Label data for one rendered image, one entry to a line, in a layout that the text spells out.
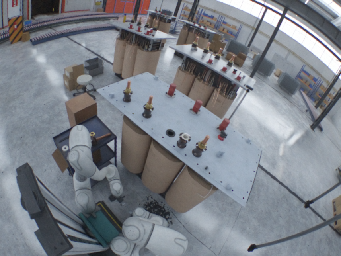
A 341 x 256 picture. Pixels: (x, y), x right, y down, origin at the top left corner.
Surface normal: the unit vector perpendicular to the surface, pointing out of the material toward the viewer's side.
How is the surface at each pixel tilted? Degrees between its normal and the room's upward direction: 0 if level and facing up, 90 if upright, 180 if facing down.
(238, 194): 0
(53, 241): 0
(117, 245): 5
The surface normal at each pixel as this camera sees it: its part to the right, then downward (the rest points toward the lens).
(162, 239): 0.27, -0.65
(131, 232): -0.01, -0.47
